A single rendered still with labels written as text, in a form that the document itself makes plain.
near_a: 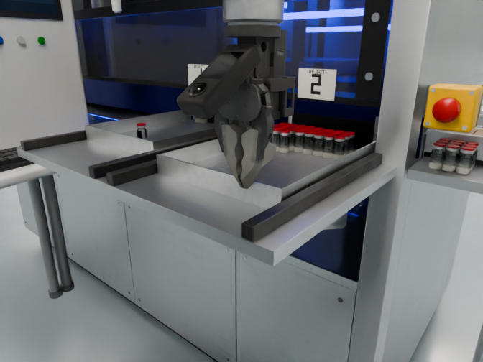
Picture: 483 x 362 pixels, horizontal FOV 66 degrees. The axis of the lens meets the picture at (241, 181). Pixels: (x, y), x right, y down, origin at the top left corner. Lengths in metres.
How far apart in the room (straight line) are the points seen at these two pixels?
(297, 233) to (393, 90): 0.38
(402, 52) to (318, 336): 0.69
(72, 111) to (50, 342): 0.91
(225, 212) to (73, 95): 0.95
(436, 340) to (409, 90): 1.23
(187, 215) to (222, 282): 0.68
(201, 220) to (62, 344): 1.30
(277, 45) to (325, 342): 0.74
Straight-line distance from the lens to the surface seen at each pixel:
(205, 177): 0.58
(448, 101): 0.68
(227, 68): 0.45
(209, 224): 0.47
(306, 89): 0.81
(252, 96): 0.47
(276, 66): 0.51
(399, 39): 0.73
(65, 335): 1.76
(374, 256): 0.84
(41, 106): 1.32
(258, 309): 1.11
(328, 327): 0.99
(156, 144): 0.76
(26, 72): 1.30
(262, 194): 0.51
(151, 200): 0.56
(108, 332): 1.72
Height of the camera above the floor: 1.09
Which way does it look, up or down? 20 degrees down
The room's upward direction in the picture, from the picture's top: straight up
